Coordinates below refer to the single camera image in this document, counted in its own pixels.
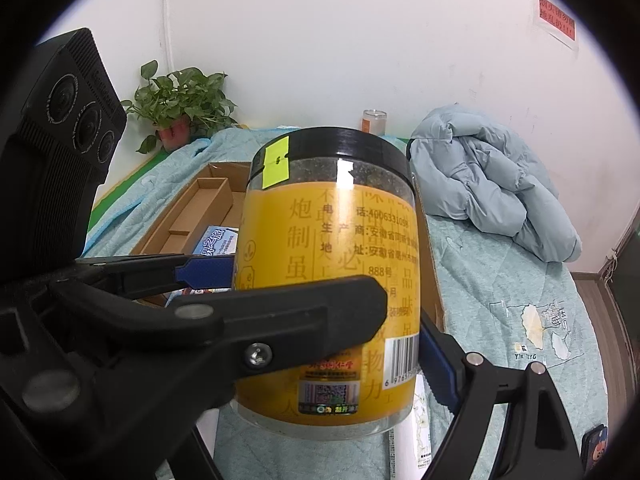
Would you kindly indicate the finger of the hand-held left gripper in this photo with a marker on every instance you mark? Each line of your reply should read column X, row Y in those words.
column 210, row 272
column 300, row 310

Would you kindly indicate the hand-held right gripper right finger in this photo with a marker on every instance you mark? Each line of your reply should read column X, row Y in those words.
column 437, row 365

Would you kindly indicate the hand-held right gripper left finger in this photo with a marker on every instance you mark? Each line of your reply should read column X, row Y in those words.
column 200, row 460

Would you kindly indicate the pink blue printed box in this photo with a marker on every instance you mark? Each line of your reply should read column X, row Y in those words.
column 215, row 242

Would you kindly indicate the brown cardboard box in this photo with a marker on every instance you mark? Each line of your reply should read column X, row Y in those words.
column 210, row 195

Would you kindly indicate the white spray bottle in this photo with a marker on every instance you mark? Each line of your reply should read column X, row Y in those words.
column 405, row 450

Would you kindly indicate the yellow label jar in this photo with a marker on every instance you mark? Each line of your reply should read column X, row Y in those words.
column 320, row 220

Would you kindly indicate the light green quilted blanket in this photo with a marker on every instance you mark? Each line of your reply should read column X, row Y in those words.
column 500, row 300

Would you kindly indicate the potted plant red pot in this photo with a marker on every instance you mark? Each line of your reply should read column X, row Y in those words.
column 185, row 95

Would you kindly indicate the dark phone orange figure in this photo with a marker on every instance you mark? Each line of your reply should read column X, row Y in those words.
column 595, row 447

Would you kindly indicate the light blue down jacket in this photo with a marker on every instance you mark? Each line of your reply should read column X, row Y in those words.
column 490, row 185

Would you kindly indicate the small glass candle jar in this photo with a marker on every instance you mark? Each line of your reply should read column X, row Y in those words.
column 373, row 122

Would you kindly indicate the dark cabinet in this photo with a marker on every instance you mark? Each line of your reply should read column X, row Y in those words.
column 625, row 280

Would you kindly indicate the white wall pipe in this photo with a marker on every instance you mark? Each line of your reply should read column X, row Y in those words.
column 167, row 10

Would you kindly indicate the red wall sign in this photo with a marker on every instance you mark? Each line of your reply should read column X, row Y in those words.
column 557, row 20

